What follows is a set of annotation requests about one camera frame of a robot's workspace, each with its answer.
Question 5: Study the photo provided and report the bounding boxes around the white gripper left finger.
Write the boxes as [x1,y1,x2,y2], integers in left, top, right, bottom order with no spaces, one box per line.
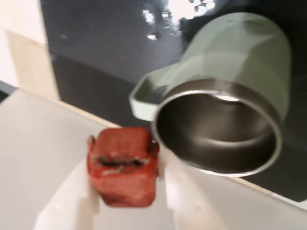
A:
[33,160,100,230]

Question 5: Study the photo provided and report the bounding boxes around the green steel-lined mug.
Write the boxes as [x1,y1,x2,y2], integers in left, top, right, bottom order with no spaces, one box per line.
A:
[129,11,294,178]

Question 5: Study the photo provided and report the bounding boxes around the red cube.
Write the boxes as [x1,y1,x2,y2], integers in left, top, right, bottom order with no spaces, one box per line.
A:
[86,127,161,208]

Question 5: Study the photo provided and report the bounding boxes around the black glossy mat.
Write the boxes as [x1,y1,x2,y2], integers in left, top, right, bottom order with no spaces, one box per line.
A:
[39,0,307,204]

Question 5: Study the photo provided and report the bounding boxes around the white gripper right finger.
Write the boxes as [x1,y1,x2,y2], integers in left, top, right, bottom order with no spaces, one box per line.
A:
[158,147,231,230]

